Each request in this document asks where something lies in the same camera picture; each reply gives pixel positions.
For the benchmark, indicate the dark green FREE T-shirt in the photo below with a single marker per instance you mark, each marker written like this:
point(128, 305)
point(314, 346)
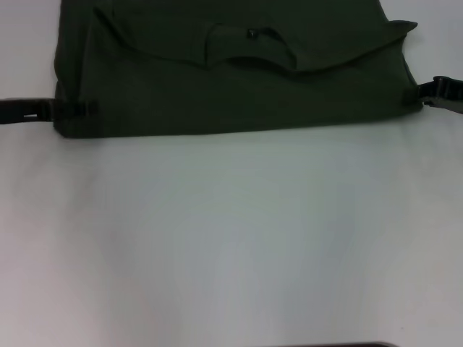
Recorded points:
point(235, 101)

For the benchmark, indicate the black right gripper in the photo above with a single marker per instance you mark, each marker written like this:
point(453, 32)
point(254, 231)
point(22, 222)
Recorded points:
point(448, 95)

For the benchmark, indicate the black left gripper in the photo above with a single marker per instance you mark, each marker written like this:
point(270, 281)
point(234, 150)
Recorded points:
point(25, 110)

